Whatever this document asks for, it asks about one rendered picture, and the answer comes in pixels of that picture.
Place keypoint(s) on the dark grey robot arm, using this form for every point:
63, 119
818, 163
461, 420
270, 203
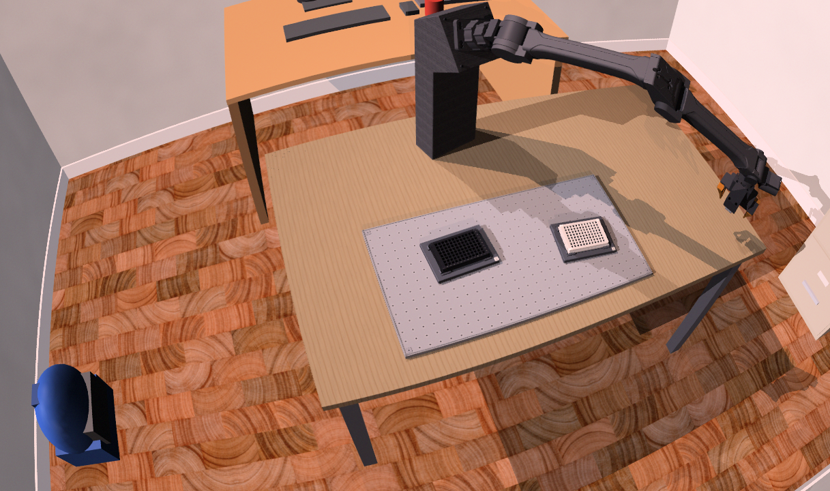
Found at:
518, 40

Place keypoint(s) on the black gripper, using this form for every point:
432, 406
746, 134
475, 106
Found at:
752, 203

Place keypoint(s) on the white well plate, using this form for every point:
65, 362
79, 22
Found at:
588, 234

